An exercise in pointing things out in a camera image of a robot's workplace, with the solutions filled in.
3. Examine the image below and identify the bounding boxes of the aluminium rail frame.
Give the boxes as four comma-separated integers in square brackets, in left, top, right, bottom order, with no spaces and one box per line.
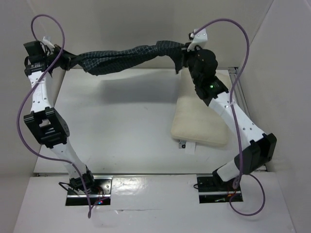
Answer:
[228,67,268,172]

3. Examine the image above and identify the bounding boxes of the dark checked pillowcase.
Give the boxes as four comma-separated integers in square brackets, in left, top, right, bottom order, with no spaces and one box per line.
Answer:
[64,40,187,76]

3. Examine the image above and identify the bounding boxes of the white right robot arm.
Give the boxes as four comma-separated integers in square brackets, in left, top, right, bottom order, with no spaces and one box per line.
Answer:
[183,43,277,190]

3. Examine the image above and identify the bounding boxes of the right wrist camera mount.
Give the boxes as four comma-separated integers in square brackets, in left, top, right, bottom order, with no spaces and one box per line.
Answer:
[187,29,208,51]

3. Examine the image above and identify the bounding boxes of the cream pillow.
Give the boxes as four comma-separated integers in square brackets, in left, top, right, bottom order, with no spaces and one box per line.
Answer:
[171,69,229,147]

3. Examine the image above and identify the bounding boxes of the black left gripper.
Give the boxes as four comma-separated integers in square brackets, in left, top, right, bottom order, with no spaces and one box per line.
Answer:
[43,45,83,71]

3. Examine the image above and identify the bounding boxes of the purple cable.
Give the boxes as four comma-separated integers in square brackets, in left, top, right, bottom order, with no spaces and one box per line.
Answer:
[16,15,94,218]
[193,18,266,216]

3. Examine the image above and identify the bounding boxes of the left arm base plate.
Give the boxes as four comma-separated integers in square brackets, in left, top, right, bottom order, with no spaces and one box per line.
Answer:
[58,176,112,206]

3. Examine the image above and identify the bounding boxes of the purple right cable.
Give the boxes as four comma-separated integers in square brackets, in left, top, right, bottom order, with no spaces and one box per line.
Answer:
[193,18,266,216]

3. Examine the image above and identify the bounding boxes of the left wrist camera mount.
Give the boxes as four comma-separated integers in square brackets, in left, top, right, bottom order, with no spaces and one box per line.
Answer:
[42,36,55,50]

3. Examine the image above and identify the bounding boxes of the white pillow label tag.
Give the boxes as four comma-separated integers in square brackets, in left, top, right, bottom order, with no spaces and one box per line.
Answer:
[178,140,196,155]

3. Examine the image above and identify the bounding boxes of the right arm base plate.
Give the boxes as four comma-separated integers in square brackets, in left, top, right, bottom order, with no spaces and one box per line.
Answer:
[193,175,243,204]

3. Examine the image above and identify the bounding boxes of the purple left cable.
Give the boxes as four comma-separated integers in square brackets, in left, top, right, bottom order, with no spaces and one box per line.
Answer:
[16,15,94,218]

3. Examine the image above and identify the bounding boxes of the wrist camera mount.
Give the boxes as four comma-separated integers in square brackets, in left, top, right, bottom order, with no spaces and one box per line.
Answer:
[42,36,55,50]
[187,29,208,51]

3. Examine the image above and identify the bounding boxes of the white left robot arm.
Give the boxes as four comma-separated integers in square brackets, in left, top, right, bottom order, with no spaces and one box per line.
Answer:
[23,41,96,194]

